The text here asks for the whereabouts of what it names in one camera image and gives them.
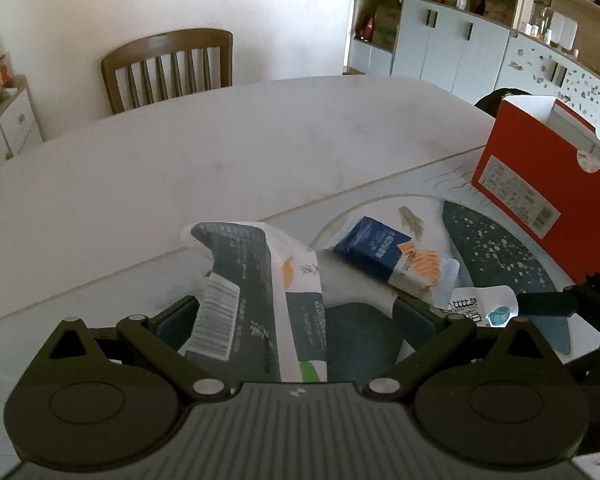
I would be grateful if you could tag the tall white cabinet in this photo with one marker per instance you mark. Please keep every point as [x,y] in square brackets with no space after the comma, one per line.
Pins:
[445,45]

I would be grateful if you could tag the brown wooden chair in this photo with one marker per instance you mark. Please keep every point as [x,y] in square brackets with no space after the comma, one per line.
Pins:
[165,45]

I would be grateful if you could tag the clear printed table mat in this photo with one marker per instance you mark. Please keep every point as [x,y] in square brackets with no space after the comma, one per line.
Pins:
[480,240]

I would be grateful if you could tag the red cardboard shoe box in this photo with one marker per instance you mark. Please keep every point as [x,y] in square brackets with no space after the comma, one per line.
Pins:
[530,170]

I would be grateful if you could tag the blue white orange carton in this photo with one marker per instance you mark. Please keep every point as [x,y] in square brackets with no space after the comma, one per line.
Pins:
[370,245]

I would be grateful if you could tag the clear white snack bag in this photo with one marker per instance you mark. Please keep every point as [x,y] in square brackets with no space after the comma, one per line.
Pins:
[480,305]

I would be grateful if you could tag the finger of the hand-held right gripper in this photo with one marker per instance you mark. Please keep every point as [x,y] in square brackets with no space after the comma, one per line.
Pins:
[545,304]

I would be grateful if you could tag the white desktop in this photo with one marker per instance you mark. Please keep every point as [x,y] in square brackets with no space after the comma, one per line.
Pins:
[180,160]

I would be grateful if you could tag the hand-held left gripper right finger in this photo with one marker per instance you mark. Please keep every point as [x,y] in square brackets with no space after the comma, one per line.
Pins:
[417,317]

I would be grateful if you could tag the wooden wall shelf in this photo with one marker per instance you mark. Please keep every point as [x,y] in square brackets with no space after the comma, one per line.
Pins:
[590,35]

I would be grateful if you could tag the white side cabinet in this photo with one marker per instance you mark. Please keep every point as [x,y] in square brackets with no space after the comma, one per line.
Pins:
[15,125]

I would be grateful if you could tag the black chair back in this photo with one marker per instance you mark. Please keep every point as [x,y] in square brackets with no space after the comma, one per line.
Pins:
[495,100]

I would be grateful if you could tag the grey white tissue pack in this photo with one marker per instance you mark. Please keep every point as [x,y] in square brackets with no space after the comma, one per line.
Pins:
[245,270]

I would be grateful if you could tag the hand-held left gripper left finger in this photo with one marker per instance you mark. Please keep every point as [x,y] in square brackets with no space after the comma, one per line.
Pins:
[172,325]

